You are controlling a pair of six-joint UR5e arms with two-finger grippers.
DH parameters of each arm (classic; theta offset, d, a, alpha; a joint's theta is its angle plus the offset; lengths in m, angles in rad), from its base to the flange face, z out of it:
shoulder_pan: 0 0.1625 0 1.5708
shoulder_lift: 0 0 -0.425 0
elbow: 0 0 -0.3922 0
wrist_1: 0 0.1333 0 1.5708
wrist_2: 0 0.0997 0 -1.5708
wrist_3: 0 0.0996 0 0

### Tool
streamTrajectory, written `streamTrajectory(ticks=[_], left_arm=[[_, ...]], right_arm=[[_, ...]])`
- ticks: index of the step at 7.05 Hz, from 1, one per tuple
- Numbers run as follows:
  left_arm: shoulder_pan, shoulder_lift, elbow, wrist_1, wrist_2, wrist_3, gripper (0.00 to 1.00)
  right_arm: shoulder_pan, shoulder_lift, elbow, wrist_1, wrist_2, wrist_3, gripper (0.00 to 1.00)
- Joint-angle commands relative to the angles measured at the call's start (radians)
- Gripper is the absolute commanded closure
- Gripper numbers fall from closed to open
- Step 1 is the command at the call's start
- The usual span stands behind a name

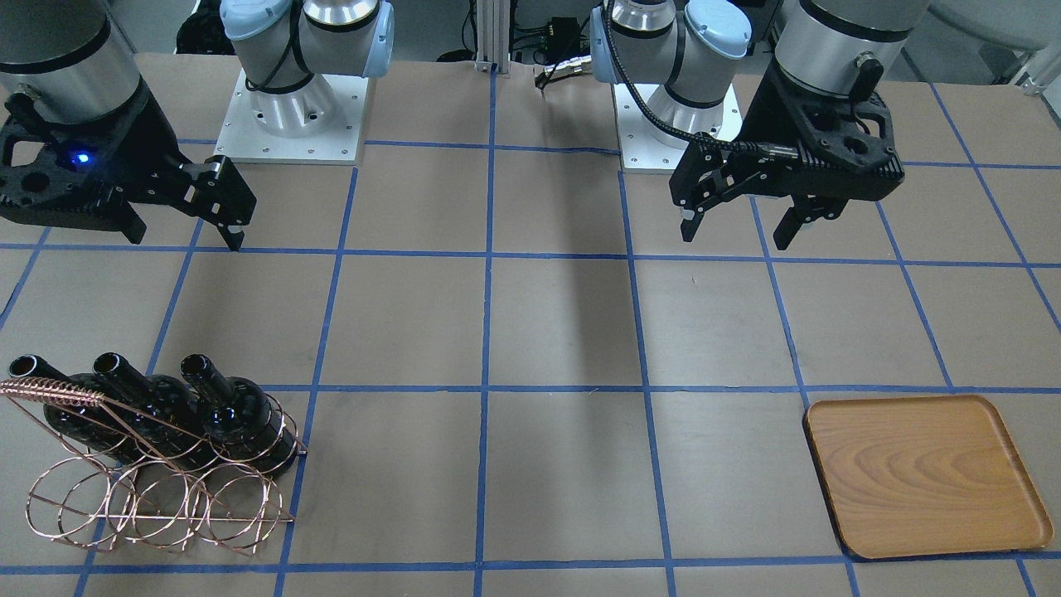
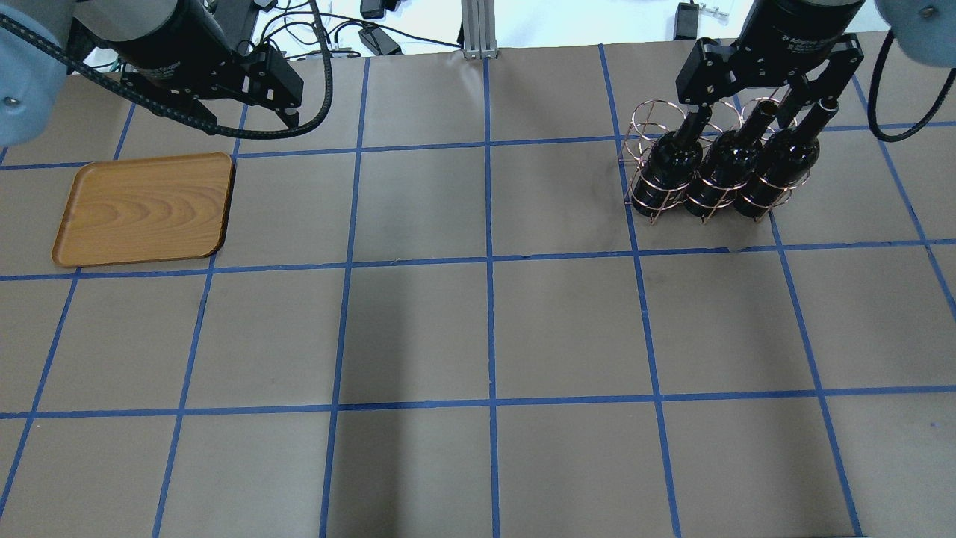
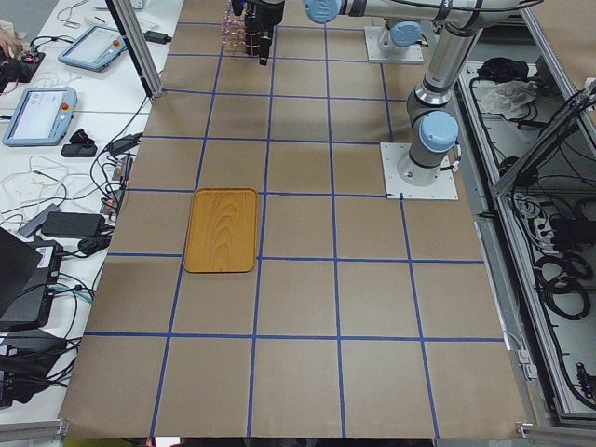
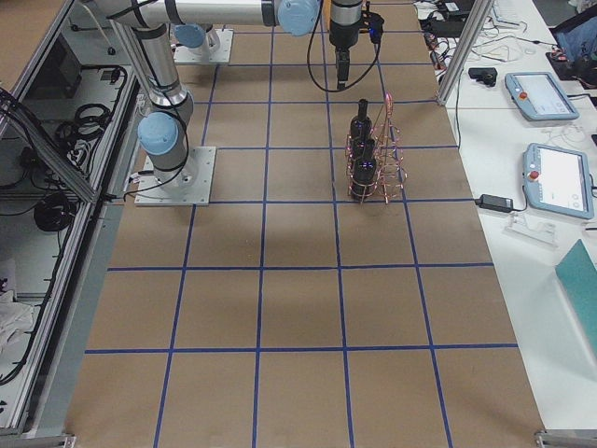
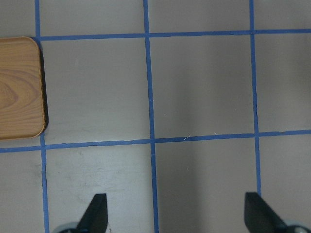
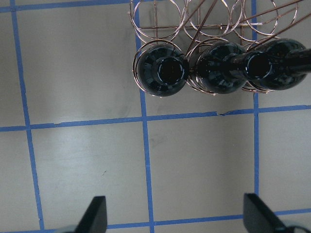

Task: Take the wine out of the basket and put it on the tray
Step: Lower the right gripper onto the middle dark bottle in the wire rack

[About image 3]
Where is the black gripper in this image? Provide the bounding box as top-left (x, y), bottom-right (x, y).
top-left (245, 0), bottom-right (285, 66)

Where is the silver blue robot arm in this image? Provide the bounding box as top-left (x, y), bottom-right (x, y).
top-left (378, 18), bottom-right (422, 53)
top-left (304, 1), bottom-right (539, 172)

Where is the dark wine bottle front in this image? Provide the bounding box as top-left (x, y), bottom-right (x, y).
top-left (244, 15), bottom-right (261, 57)

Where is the wooden tray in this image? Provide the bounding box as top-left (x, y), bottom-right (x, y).
top-left (183, 188), bottom-right (258, 274)

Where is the black power adapter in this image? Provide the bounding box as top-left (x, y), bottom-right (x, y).
top-left (143, 31), bottom-right (172, 45)

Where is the teach pendant far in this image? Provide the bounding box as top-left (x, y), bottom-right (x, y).
top-left (58, 25), bottom-right (127, 73)

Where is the teach pendant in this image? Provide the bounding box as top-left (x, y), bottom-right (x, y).
top-left (2, 87), bottom-right (78, 147)
top-left (58, 25), bottom-right (127, 73)

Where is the small black webcam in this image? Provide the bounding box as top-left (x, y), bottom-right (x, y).
top-left (61, 129), bottom-right (97, 158)

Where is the teach pendant near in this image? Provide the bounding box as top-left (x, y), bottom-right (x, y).
top-left (2, 87), bottom-right (78, 147)

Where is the white cloth rag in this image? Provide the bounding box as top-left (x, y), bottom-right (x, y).
top-left (479, 80), bottom-right (536, 120)

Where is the black power brick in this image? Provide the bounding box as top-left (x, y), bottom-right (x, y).
top-left (41, 211), bottom-right (105, 238)

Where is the black laptop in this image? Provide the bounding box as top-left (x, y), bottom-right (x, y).
top-left (1, 229), bottom-right (62, 332)

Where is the copper wire bottle basket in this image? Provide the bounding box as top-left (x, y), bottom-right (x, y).
top-left (221, 1), bottom-right (246, 55)

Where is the aluminium frame post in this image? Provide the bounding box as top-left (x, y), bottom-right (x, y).
top-left (105, 0), bottom-right (163, 100)

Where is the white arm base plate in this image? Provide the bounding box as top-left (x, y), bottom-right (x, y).
top-left (364, 26), bottom-right (424, 65)
top-left (380, 142), bottom-right (458, 201)

